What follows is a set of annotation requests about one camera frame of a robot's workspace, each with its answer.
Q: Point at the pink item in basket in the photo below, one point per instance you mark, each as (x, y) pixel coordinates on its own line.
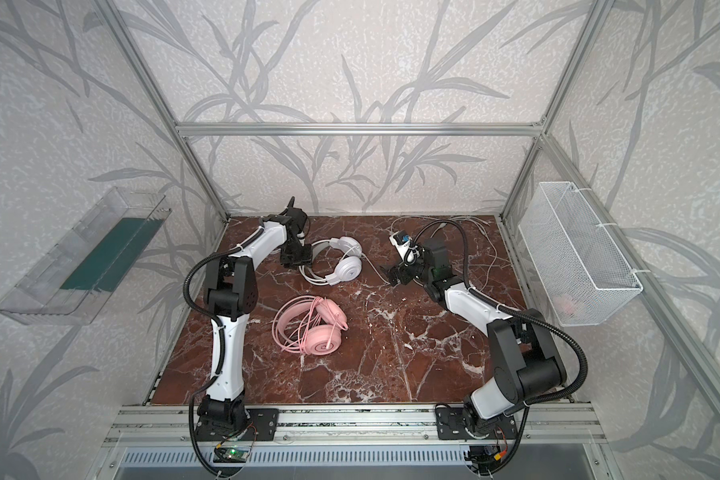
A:
(566, 306)

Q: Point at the green circuit board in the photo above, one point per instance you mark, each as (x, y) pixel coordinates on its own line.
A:
(229, 454)

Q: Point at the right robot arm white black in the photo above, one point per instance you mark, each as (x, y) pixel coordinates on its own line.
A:
(532, 360)

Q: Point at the white wire mesh basket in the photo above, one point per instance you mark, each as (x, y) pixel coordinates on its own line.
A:
(574, 253)

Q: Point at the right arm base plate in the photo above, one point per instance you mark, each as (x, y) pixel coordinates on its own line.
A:
(452, 423)

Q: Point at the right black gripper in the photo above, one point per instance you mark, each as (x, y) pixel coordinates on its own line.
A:
(401, 272)

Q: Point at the aluminium front rail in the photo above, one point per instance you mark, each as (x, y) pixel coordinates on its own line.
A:
(350, 424)

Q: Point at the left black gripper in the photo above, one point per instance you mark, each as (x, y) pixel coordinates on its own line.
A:
(296, 253)

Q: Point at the clear plastic wall bin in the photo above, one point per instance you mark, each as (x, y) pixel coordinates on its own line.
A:
(71, 283)

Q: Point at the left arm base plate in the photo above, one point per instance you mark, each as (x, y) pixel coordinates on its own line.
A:
(256, 424)

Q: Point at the pink headphones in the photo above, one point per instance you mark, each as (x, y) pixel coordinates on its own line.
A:
(309, 325)

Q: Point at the right wiring connector board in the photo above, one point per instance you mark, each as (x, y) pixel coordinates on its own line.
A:
(488, 459)

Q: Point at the white headphones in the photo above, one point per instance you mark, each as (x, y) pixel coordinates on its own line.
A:
(347, 269)

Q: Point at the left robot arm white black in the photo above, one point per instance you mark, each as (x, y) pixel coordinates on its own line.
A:
(223, 287)

